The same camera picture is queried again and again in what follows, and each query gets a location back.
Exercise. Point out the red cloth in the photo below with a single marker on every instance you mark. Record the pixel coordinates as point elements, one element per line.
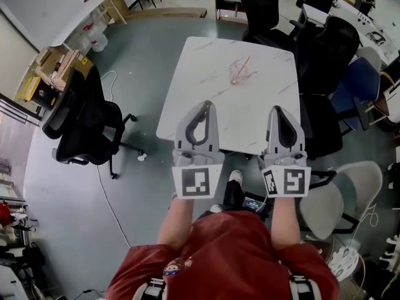
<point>5,214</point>

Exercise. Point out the patterned round stool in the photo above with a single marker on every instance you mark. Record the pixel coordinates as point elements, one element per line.
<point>343,261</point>

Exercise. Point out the light grey office chair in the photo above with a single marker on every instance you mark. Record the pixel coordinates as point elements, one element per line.
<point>370,56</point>

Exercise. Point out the yellow box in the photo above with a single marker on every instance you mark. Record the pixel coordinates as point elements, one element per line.
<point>27,89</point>

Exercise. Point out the white desk wooden legs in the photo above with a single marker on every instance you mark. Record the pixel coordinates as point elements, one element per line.
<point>75,23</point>

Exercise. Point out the grey fabric chair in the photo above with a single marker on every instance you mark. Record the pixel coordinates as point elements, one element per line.
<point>318,211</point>

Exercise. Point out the person's right forearm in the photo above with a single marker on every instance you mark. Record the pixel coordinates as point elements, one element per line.
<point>285,222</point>

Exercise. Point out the person's right white shoe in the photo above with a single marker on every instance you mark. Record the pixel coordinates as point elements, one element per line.
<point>235,176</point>

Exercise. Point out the black screen device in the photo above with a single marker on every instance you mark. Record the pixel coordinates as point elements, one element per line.
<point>253,205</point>

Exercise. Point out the wooden frame chair brown seat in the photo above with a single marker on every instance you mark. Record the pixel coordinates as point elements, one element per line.
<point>382,103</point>

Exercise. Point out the person's white shoe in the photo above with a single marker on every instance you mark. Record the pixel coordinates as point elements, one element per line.
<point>216,208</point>
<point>235,176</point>

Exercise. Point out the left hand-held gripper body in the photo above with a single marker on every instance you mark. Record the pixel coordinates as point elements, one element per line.
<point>195,181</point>

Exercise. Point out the long white desk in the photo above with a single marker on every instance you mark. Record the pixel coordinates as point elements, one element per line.
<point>350,17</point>

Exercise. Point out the cluttered metal rack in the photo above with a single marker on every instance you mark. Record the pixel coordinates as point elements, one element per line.
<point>22,233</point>

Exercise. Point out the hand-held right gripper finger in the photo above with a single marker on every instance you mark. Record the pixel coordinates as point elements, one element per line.
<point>299,141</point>
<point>272,136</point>

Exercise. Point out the crumpled white paper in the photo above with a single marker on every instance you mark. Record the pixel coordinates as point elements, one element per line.
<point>142,158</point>

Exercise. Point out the person's red shirt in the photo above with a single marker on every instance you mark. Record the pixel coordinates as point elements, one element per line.
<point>225,255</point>

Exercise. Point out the black office chair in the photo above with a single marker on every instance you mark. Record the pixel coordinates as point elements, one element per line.
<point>90,127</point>
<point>328,55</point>
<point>262,5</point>

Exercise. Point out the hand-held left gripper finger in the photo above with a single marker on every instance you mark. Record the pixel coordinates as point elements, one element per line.
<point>213,130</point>
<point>181,136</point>

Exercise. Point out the dark brown wooden chair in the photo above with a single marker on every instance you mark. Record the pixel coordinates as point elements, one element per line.
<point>317,248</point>

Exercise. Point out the clear plastic water jug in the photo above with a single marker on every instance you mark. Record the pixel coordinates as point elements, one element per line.
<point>87,31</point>
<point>99,44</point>

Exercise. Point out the black box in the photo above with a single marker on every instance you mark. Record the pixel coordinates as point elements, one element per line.
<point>45,97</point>

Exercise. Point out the clear glass cup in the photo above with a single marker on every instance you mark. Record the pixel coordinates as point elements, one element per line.
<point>242,73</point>

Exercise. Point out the blue office chair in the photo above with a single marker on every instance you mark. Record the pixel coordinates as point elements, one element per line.
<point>356,86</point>

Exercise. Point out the small cardboard box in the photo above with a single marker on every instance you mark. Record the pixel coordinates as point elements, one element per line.
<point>43,57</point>

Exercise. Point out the person's right leg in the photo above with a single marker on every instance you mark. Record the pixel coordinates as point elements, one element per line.
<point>232,195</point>

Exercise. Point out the person's left white shoe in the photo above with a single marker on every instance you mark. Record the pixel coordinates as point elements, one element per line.
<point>216,208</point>

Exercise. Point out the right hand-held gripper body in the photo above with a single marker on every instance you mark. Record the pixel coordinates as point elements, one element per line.
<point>292,181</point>

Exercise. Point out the cardboard boxes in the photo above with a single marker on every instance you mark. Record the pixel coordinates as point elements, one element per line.
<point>70,67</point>

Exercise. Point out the person's left forearm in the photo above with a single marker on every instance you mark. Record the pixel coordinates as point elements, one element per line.
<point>175,223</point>

